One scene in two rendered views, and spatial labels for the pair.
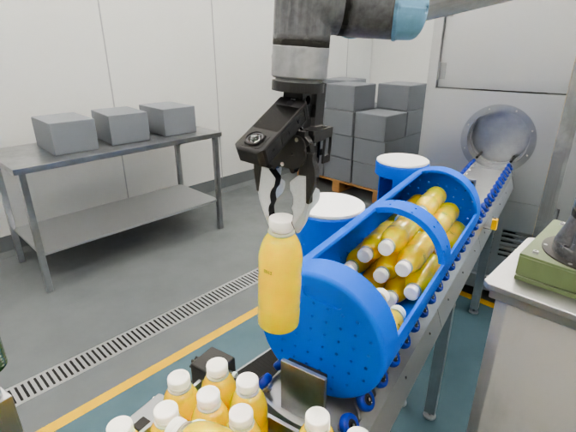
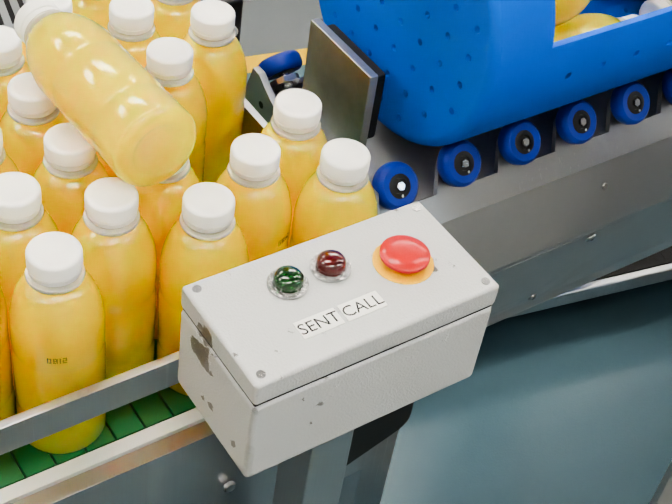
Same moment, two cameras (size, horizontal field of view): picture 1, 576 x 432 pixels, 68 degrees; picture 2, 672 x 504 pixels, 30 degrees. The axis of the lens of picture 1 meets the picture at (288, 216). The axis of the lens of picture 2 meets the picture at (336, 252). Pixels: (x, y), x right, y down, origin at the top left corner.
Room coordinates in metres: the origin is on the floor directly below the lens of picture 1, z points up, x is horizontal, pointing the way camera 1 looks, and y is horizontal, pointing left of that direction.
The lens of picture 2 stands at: (-0.26, -0.33, 1.71)
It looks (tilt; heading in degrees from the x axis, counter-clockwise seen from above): 44 degrees down; 17
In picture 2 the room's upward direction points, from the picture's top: 10 degrees clockwise
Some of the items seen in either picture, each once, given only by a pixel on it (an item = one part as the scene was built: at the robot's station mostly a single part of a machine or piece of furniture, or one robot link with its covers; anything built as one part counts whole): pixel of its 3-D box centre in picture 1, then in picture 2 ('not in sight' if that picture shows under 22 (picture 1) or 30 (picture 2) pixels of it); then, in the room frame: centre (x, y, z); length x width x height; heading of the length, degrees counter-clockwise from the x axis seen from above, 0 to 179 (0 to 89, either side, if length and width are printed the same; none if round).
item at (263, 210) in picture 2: not in sight; (246, 244); (0.43, -0.04, 0.99); 0.07 x 0.07 x 0.18
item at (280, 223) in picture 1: (281, 223); not in sight; (0.58, 0.01, 1.39); 0.04 x 0.04 x 0.02
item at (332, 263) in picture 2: not in sight; (331, 262); (0.33, -0.15, 1.11); 0.02 x 0.02 x 0.01
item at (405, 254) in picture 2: not in sight; (404, 256); (0.36, -0.19, 1.11); 0.04 x 0.04 x 0.01
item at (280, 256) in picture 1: (279, 277); not in sight; (0.58, 0.01, 1.29); 0.07 x 0.07 x 0.18
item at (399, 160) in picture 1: (402, 159); not in sight; (2.25, -0.62, 1.03); 0.28 x 0.28 x 0.01
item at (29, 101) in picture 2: not in sight; (33, 94); (0.40, 0.14, 1.08); 0.04 x 0.04 x 0.02
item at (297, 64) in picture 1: (297, 65); not in sight; (0.60, -0.01, 1.61); 0.08 x 0.08 x 0.05
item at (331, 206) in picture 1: (329, 205); not in sight; (1.57, -0.16, 1.03); 0.28 x 0.28 x 0.01
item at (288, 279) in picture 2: not in sight; (288, 278); (0.30, -0.13, 1.11); 0.02 x 0.02 x 0.01
